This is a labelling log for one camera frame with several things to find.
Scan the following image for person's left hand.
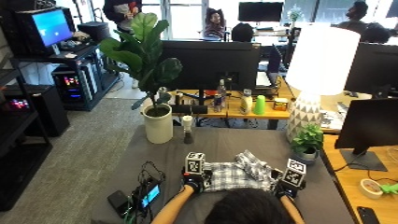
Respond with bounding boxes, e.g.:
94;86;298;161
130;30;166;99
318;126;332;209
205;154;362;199
179;167;214;194

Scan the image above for person's right hand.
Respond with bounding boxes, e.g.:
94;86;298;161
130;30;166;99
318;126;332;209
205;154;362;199
271;169;307;200

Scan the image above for grey plaid cloth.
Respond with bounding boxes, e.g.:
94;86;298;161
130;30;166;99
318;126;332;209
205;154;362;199
203;149;278;192

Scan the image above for white marker cube on right glove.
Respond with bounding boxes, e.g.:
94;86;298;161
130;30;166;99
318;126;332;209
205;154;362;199
280;158;307;188

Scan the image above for white marker cube on glove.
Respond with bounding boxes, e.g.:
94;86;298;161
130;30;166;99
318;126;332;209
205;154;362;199
280;158;307;188
183;151;206;175

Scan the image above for white marker cube on left glove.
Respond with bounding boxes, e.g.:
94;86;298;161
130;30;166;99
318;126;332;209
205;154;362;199
183;151;206;175

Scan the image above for the person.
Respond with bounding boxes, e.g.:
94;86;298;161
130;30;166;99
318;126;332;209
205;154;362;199
149;167;307;224

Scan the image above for black device with lit screen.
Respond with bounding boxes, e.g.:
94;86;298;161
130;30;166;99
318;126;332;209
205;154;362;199
130;176;162;213

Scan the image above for small green potted plant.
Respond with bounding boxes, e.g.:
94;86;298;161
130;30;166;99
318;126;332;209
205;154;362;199
290;123;324;165

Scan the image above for white and black pepper mill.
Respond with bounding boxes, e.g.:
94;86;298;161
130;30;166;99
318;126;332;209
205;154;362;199
181;115;195;145

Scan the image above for wooden desk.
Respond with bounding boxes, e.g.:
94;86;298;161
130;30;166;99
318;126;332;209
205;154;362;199
320;91;398;224
166;76;299;130

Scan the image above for black power bank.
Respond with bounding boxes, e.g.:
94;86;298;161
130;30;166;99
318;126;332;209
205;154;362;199
105;189;133;218

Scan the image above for roll of white tape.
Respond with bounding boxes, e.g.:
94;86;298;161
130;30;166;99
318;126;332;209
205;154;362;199
358;178;384;200

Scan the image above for white cylindrical plant pot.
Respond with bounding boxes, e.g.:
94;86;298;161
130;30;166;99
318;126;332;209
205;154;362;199
142;103;174;145

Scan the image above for black smartphone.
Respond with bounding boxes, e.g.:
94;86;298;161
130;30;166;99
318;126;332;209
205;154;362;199
355;205;382;224

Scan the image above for green toy figure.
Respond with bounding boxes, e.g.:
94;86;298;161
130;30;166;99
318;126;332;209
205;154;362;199
379;182;398;196

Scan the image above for black monitor on wooden desk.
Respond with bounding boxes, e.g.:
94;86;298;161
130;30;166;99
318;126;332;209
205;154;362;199
332;97;398;173

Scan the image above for clear water bottle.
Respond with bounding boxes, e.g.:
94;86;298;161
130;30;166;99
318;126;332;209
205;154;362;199
217;78;227;106

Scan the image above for white table lamp with patterned base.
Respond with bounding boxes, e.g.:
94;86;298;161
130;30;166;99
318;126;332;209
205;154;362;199
283;23;362;144

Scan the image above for large black monitor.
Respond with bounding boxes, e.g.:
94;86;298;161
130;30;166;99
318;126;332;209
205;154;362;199
161;40;262;114

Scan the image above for large leafy potted plant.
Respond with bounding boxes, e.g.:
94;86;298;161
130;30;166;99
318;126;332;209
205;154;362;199
97;12;183;118

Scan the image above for black computer tower with lights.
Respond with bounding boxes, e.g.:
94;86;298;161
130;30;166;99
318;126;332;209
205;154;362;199
50;63;98;104

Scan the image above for black metal cart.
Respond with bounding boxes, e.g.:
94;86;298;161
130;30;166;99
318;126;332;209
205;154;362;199
10;41;122;112

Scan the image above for black shelf rack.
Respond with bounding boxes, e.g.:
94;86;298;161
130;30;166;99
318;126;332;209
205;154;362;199
0;57;54;213

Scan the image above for monitor with blue screen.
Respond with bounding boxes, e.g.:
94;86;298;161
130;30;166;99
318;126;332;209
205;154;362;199
14;7;77;57

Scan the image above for black cables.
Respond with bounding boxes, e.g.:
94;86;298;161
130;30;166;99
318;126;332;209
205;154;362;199
123;160;166;223

